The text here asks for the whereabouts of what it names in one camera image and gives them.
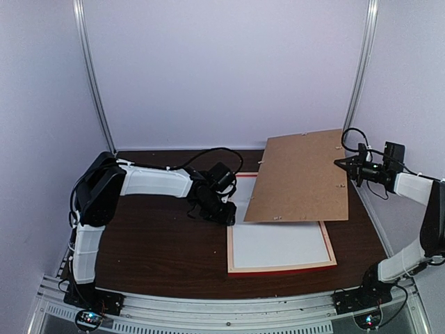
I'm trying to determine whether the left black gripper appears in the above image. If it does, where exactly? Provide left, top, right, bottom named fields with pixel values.
left=196, top=193, right=236, bottom=226

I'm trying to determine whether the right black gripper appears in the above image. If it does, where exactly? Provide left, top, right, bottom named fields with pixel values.
left=334, top=150, right=389, bottom=186

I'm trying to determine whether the brown cardboard backing board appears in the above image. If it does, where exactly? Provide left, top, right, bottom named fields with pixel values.
left=245, top=129, right=348, bottom=223

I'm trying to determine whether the canyon woman photo print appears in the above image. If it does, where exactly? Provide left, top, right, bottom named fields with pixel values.
left=231, top=175, right=332, bottom=269

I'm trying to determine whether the red wooden picture frame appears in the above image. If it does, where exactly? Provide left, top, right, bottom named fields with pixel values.
left=226, top=172, right=337, bottom=278

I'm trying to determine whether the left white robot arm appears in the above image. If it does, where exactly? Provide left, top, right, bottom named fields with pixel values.
left=70, top=152, right=236, bottom=309

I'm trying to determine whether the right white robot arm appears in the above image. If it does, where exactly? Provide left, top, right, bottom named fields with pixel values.
left=334, top=141, right=444, bottom=308

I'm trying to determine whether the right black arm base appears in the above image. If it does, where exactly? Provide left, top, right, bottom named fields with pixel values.
left=332, top=263, right=394, bottom=315

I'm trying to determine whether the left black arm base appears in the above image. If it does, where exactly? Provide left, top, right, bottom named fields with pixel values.
left=63, top=276, right=124, bottom=316

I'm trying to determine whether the right circuit board with leds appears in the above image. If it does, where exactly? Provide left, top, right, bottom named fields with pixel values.
left=354, top=313, right=382, bottom=331

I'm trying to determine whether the circuit board with leds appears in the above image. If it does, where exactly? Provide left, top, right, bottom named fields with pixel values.
left=74, top=310, right=104, bottom=331
left=354, top=313, right=382, bottom=331

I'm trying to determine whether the left circuit board with leds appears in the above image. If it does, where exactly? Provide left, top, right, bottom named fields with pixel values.
left=74, top=310, right=104, bottom=331

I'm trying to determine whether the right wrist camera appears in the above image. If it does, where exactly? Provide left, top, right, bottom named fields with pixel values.
left=357, top=143, right=373, bottom=163

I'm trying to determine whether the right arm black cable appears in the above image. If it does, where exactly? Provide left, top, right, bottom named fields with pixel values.
left=341, top=127, right=394, bottom=201

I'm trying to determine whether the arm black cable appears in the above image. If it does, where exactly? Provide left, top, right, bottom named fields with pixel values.
left=341, top=127, right=394, bottom=201
left=166, top=148, right=244, bottom=175

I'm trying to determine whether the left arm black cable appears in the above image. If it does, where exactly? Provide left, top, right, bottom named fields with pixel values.
left=166, top=148, right=244, bottom=175

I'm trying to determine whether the front aluminium rail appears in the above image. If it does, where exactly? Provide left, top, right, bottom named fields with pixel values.
left=27, top=267, right=434, bottom=334

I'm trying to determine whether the left aluminium corner post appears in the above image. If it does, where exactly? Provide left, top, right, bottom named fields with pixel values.
left=73, top=0, right=118, bottom=155

